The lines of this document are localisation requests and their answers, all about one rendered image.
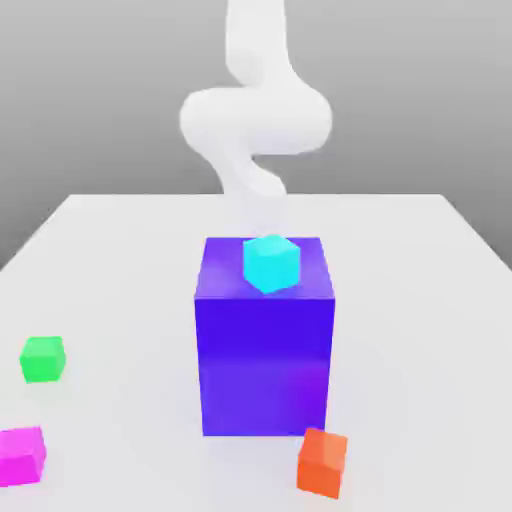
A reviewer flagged large blue box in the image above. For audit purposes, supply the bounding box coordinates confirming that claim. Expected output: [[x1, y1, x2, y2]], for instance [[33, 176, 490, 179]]
[[193, 236, 336, 438]]

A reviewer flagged small orange cube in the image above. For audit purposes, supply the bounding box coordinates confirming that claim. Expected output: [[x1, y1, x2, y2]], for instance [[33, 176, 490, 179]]
[[296, 427, 349, 500]]

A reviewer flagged small green cube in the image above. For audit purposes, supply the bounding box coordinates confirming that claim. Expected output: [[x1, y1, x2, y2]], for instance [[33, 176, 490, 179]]
[[19, 336, 67, 384]]

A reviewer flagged small magenta cube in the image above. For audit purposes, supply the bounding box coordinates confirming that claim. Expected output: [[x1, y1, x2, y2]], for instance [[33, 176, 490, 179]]
[[0, 426, 48, 488]]

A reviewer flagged small cyan cube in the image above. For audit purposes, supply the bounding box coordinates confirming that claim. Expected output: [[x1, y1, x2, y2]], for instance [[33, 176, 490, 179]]
[[242, 234, 302, 295]]

